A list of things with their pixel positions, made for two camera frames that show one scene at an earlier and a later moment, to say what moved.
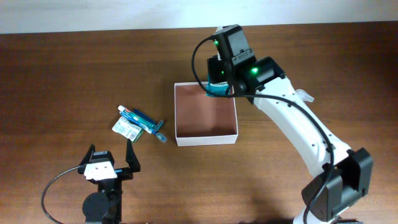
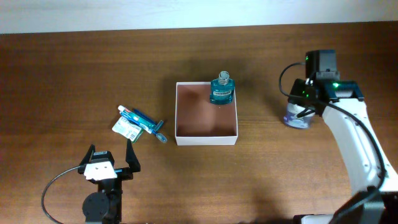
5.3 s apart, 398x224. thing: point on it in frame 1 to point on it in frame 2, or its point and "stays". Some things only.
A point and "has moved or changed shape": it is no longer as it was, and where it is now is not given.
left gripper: x=127 y=173 stays
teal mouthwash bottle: x=219 y=88 has moved or changed shape
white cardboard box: x=201 y=119 stays
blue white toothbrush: x=143 y=126 stays
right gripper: x=216 y=71 to x=298 y=84
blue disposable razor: x=157 y=124 stays
